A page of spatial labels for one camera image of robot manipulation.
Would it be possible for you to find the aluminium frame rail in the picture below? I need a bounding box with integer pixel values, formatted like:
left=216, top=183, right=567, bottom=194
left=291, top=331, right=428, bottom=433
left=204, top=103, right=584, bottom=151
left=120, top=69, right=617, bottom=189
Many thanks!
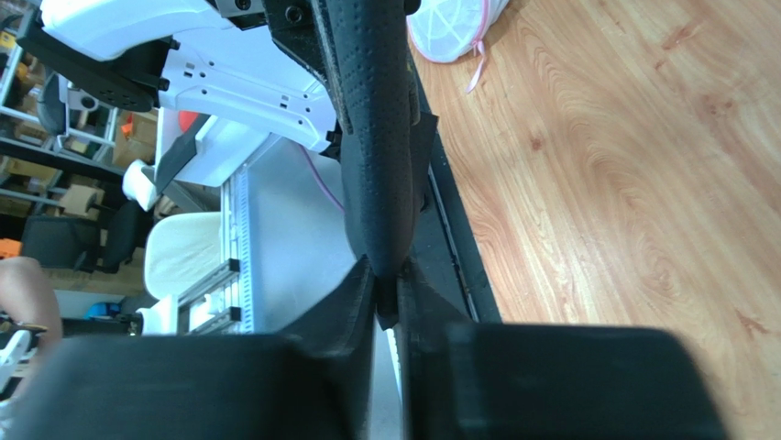
left=177, top=165, right=256, bottom=335

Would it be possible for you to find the black paper napkin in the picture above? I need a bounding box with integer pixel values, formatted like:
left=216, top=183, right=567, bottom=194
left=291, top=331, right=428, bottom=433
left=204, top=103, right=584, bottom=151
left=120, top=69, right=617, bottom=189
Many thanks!
left=313, top=1, right=424, bottom=329

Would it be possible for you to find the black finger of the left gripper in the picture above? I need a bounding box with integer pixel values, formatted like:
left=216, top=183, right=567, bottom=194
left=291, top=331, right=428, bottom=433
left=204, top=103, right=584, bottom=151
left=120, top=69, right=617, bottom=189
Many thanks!
left=262, top=0, right=353, bottom=134

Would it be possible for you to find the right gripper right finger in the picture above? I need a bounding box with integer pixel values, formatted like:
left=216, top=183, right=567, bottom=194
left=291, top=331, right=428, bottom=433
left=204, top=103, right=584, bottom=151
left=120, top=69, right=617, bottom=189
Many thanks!
left=397, top=261, right=730, bottom=439

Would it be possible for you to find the cluttered storage shelf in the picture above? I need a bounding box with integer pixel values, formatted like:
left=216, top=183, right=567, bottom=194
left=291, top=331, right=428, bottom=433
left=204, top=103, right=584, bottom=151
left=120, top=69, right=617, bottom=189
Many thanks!
left=1, top=1, right=123, bottom=240

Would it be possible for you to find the pink rimmed white mesh basket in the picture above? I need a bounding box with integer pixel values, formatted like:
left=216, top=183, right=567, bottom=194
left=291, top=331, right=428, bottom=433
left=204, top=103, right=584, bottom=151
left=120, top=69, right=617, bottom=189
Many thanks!
left=407, top=0, right=509, bottom=94

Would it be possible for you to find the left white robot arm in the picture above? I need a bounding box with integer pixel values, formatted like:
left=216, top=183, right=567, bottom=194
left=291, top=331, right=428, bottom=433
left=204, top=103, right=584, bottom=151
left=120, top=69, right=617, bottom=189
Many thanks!
left=16, top=1, right=341, bottom=153

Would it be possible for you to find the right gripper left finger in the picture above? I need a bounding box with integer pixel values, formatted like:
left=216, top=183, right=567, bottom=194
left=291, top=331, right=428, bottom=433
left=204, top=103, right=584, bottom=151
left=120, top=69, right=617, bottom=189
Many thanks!
left=12, top=259, right=374, bottom=439

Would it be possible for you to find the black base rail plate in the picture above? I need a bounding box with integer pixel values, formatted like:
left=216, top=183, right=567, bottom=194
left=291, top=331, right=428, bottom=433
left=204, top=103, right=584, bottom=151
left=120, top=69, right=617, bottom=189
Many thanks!
left=408, top=60, right=501, bottom=324

